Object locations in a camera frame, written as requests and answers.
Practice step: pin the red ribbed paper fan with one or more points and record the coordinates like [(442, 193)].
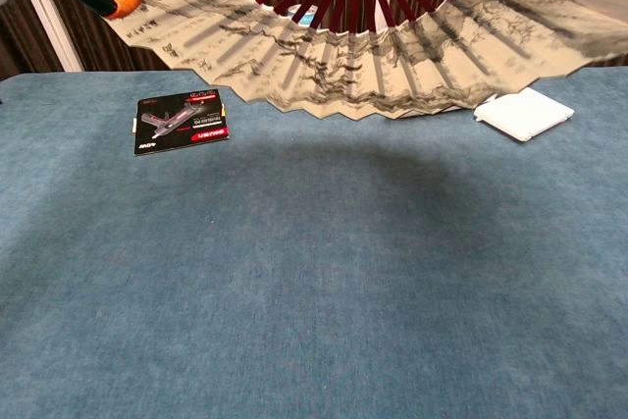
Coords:
[(343, 75)]

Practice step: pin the white flat plastic box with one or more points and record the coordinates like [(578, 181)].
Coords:
[(522, 115)]

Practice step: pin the black glue gun box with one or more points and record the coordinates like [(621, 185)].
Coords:
[(181, 120)]

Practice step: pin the white screen frame post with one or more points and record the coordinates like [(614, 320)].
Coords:
[(60, 41)]

